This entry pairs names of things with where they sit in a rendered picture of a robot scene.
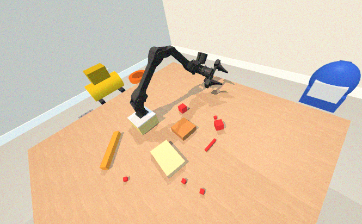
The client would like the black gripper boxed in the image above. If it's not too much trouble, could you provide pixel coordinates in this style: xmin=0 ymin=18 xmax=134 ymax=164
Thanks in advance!
xmin=201 ymin=59 xmax=228 ymax=88

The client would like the orange long bar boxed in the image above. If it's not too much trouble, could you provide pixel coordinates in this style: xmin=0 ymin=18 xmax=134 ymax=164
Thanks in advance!
xmin=100 ymin=131 xmax=121 ymax=170

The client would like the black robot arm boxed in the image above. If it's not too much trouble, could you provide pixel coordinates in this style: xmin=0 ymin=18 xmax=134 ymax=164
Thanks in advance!
xmin=130 ymin=45 xmax=208 ymax=119

